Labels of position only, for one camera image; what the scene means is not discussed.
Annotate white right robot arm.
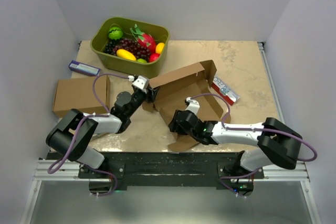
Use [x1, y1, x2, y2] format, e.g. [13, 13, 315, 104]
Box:
[169, 110, 302, 178]

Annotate green toy melon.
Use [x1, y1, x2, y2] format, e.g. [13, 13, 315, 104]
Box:
[108, 26, 123, 40]

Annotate dark purple toy grapes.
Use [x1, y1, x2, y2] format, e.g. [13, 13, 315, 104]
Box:
[115, 38, 152, 62]

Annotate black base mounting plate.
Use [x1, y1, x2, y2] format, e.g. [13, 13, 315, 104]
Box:
[46, 151, 265, 191]

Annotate pink toy dragon fruit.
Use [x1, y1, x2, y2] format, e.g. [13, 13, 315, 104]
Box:
[130, 24, 156, 53]

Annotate aluminium frame rail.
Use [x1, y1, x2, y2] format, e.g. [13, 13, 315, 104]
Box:
[263, 162, 310, 182]

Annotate purple rectangular box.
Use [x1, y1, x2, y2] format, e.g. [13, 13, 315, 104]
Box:
[68, 60, 101, 77]

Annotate olive green plastic bin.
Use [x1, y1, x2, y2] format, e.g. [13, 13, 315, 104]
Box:
[91, 17, 170, 79]

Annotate orange toy fruit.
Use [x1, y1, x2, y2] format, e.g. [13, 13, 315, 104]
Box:
[155, 42, 165, 54]

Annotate red toy apple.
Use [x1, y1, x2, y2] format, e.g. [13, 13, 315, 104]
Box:
[149, 53, 160, 62]

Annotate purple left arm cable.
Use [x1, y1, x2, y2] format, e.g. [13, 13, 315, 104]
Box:
[47, 73, 131, 175]

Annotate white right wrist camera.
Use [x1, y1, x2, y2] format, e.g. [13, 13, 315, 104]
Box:
[185, 97, 200, 115]

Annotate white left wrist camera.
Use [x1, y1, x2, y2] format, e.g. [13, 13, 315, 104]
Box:
[128, 75, 149, 93]

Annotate red white snack packet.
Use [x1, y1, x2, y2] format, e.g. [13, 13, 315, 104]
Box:
[211, 76, 240, 106]

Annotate closed brown cardboard box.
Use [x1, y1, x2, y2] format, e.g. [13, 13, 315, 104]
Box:
[53, 76, 110, 118]

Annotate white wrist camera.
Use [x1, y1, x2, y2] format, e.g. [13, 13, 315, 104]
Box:
[128, 75, 149, 93]
[185, 97, 200, 115]

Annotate black toy grapes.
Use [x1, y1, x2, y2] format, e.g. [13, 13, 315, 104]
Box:
[103, 39, 119, 55]

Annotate green toy lime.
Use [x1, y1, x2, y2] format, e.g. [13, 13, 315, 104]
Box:
[137, 58, 148, 63]

